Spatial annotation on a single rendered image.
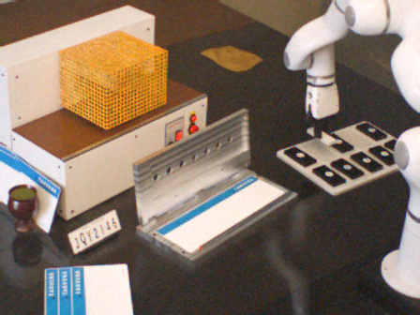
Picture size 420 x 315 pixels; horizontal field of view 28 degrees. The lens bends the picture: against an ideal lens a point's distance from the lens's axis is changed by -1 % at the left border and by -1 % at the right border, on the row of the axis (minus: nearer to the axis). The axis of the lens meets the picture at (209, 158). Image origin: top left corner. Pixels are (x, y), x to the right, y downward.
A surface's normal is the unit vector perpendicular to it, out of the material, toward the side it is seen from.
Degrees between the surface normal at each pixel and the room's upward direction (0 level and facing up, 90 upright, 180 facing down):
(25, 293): 0
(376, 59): 90
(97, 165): 90
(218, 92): 0
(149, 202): 81
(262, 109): 0
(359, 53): 90
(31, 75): 90
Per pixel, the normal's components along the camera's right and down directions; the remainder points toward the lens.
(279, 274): 0.05, -0.85
